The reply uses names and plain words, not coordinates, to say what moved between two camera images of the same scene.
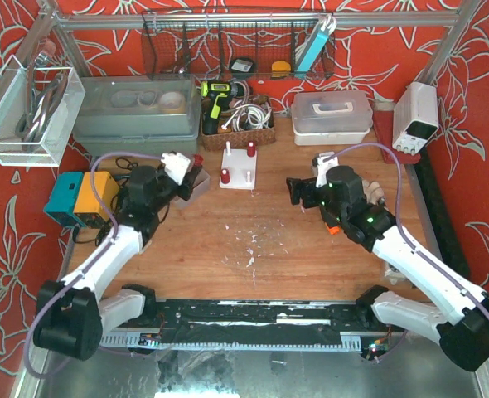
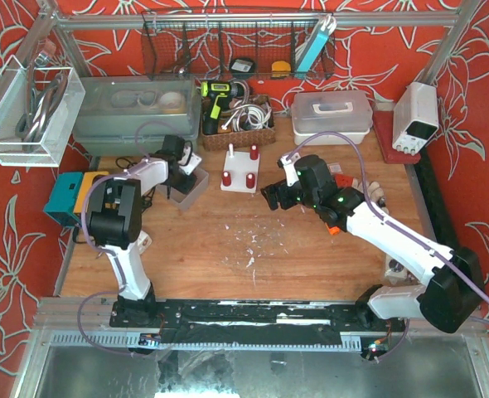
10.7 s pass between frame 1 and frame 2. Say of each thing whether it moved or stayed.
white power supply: stayed
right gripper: moved
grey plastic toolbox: stayed
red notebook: stayed
